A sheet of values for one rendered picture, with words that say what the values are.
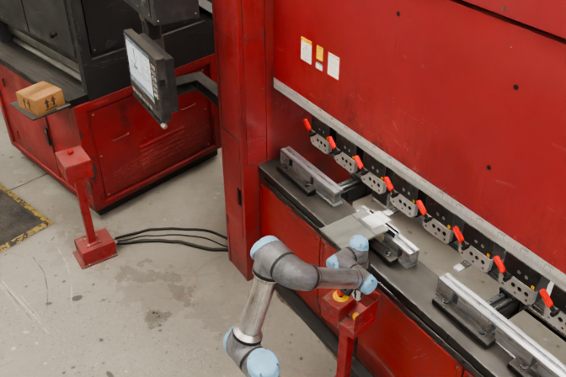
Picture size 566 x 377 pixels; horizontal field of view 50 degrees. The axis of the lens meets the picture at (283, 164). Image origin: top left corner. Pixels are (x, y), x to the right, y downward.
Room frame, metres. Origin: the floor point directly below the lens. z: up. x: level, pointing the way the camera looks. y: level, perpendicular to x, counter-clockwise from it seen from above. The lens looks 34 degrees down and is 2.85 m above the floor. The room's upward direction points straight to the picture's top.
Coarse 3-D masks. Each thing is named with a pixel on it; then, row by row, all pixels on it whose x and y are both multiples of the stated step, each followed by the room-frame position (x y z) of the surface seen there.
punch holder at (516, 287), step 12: (504, 264) 1.65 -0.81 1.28; (516, 264) 1.61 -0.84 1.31; (516, 276) 1.60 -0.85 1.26; (528, 276) 1.57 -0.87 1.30; (540, 276) 1.54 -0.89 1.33; (504, 288) 1.63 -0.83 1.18; (516, 288) 1.59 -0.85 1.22; (528, 288) 1.56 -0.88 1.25; (540, 288) 1.55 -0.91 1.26; (528, 300) 1.54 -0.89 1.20
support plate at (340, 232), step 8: (352, 216) 2.27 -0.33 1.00; (360, 216) 2.27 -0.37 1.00; (336, 224) 2.21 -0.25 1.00; (344, 224) 2.21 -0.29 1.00; (352, 224) 2.21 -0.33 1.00; (360, 224) 2.21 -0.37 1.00; (328, 232) 2.15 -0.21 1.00; (336, 232) 2.15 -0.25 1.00; (344, 232) 2.15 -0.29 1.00; (352, 232) 2.15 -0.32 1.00; (360, 232) 2.15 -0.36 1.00; (368, 232) 2.15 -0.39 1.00; (376, 232) 2.15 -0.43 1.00; (336, 240) 2.10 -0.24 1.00; (344, 240) 2.10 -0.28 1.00
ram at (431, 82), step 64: (320, 0) 2.63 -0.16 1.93; (384, 0) 2.29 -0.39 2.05; (448, 0) 2.03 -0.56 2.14; (384, 64) 2.26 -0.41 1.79; (448, 64) 1.99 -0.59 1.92; (512, 64) 1.78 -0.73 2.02; (384, 128) 2.23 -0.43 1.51; (448, 128) 1.95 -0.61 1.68; (512, 128) 1.74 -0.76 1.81; (448, 192) 1.91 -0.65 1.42; (512, 192) 1.69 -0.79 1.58
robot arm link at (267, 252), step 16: (272, 240) 1.65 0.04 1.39; (256, 256) 1.62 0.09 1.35; (272, 256) 1.58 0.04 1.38; (256, 272) 1.58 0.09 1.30; (272, 272) 1.54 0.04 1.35; (256, 288) 1.57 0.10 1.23; (272, 288) 1.58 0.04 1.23; (256, 304) 1.55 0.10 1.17; (240, 320) 1.57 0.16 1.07; (256, 320) 1.54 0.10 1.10; (240, 336) 1.52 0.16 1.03; (256, 336) 1.53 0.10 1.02; (240, 352) 1.49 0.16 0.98
